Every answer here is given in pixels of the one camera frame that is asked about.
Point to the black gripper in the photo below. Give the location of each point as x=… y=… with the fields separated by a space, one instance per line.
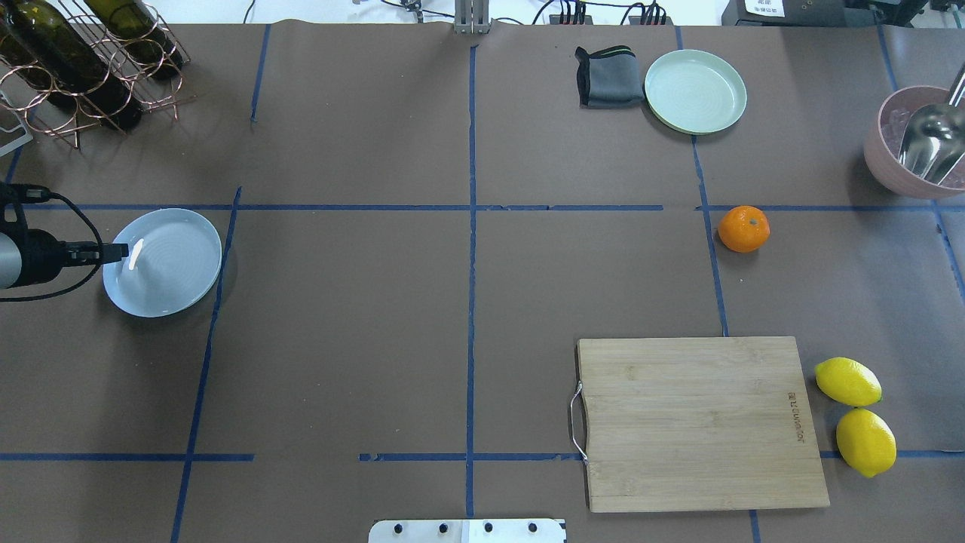
x=41 y=256

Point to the light blue plate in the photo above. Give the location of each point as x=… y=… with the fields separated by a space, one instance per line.
x=175 y=258

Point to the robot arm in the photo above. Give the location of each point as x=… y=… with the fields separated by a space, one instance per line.
x=11 y=261

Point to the light green plate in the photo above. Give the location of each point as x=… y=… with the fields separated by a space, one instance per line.
x=695 y=92

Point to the dark wine bottle middle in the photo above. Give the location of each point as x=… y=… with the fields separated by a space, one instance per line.
x=73 y=63

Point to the dark wine bottle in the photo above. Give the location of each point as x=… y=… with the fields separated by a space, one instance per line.
x=142 y=36
x=73 y=63

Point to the dark wine bottle upper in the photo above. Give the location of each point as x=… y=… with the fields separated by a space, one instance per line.
x=142 y=36

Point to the black power strip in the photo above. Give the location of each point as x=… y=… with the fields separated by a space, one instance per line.
x=585 y=13

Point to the folded grey cloth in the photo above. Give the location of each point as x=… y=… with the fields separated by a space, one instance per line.
x=609 y=79

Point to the wooden cutting board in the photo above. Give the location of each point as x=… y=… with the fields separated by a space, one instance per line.
x=697 y=424

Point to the orange fruit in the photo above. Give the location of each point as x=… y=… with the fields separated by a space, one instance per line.
x=744 y=229

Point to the yellow lemon near board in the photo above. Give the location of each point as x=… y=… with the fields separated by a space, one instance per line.
x=848 y=382

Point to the yellow lemon far side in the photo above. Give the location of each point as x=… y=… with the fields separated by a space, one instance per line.
x=866 y=442

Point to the pink bowl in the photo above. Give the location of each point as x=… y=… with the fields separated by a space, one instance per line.
x=880 y=147

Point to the metal ice scoop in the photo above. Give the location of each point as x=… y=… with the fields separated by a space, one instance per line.
x=933 y=139

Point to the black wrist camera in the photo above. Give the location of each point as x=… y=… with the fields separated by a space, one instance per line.
x=15 y=195

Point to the copper wire bottle rack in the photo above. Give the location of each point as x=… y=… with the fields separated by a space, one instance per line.
x=47 y=110

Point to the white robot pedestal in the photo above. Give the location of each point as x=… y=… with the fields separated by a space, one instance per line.
x=470 y=530

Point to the aluminium frame post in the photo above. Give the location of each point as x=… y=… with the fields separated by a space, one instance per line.
x=472 y=17

